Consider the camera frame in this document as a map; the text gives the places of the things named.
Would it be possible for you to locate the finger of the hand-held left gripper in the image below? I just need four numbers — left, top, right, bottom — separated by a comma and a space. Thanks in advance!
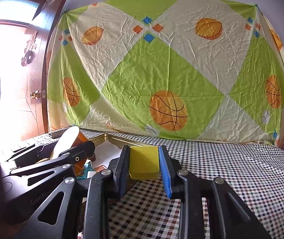
5, 141, 60, 168
8, 141, 96, 187

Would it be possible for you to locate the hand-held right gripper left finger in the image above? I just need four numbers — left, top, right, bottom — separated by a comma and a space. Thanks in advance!
15, 145, 131, 239

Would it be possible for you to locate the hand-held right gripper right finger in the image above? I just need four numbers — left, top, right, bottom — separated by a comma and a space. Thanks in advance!
158, 144, 274, 239

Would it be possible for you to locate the orange translucent block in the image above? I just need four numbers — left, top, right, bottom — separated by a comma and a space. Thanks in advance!
50, 126, 94, 177

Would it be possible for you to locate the blue bear toy block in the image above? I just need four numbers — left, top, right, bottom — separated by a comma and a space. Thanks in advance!
76, 162, 93, 180

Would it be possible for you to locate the yellow rectangular block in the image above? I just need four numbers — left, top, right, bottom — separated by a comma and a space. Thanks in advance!
129, 146, 160, 180

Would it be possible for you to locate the gold tin box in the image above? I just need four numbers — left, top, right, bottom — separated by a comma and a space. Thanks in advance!
76, 133, 157, 182

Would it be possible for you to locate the checkered tablecloth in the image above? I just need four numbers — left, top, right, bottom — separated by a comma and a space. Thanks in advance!
0, 127, 284, 239

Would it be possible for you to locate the wooden door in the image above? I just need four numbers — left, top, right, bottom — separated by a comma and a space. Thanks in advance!
0, 0, 70, 141

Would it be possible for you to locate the basketball printed sheet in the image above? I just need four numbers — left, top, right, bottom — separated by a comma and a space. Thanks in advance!
47, 0, 284, 145

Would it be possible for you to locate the red door ornament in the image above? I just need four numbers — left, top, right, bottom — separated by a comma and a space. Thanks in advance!
21, 30, 38, 66

